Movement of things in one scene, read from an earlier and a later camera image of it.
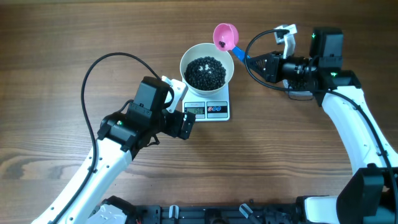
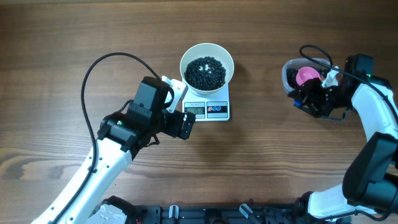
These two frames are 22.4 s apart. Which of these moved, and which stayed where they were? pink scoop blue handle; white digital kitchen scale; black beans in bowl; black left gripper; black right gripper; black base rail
Moved: black right gripper; pink scoop blue handle
Stayed: black base rail; black beans in bowl; white digital kitchen scale; black left gripper
